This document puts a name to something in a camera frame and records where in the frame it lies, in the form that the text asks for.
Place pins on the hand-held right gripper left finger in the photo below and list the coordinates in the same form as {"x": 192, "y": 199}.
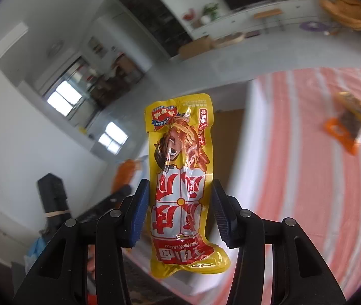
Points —
{"x": 137, "y": 213}

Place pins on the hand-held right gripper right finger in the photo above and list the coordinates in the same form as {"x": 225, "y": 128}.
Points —
{"x": 221, "y": 213}

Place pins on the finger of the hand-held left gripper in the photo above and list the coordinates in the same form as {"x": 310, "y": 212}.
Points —
{"x": 110, "y": 198}

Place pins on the yellow snack packet red-white label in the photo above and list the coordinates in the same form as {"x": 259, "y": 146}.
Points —
{"x": 171, "y": 197}

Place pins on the blue plastic bag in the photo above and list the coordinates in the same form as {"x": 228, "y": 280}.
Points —
{"x": 36, "y": 251}

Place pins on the brown cardboard box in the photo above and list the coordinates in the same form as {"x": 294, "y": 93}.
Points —
{"x": 228, "y": 139}

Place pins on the orange white striped sheet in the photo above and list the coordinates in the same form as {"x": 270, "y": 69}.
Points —
{"x": 295, "y": 181}

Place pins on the glass sliding door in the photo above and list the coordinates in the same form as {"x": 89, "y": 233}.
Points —
{"x": 69, "y": 95}

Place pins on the orange snack packet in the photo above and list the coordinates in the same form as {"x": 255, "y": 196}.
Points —
{"x": 336, "y": 128}

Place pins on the yellow packet brown snack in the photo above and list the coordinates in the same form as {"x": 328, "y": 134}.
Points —
{"x": 353, "y": 103}

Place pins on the round woven tray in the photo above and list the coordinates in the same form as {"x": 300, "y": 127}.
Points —
{"x": 229, "y": 37}

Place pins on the red flower arrangement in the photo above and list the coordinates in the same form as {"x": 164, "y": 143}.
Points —
{"x": 189, "y": 15}

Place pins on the green plant white vase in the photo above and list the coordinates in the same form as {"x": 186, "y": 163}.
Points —
{"x": 210, "y": 9}

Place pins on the wooden stool metal legs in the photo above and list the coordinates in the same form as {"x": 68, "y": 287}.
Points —
{"x": 268, "y": 13}

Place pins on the purple round mat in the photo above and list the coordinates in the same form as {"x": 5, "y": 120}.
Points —
{"x": 314, "y": 26}

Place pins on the white television cabinet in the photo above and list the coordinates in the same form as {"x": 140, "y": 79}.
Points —
{"x": 298, "y": 9}

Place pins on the orange lounge chair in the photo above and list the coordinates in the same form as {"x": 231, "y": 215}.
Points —
{"x": 345, "y": 12}

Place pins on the dark wall cabinet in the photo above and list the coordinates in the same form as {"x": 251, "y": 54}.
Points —
{"x": 148, "y": 9}

